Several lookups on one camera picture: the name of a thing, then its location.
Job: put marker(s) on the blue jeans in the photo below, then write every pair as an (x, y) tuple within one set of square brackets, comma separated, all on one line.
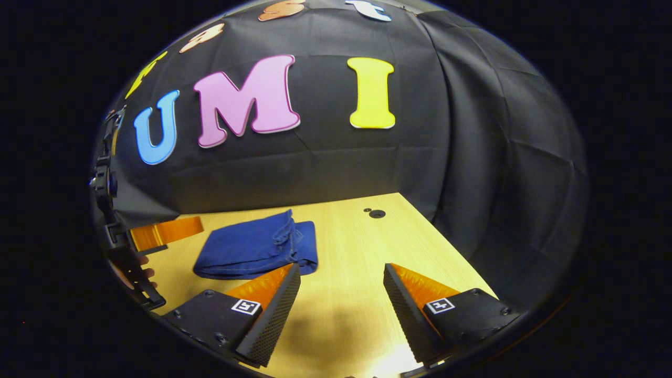
[(247, 252)]

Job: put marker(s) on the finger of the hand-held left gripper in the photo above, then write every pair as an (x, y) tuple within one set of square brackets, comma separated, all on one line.
[(168, 231)]

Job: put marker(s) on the black backdrop cloth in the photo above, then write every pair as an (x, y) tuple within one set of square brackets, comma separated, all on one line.
[(341, 168)]

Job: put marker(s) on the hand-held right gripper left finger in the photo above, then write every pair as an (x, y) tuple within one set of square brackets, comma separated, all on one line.
[(275, 320)]

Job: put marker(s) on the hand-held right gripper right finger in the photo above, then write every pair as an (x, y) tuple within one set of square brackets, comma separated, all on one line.
[(407, 320)]

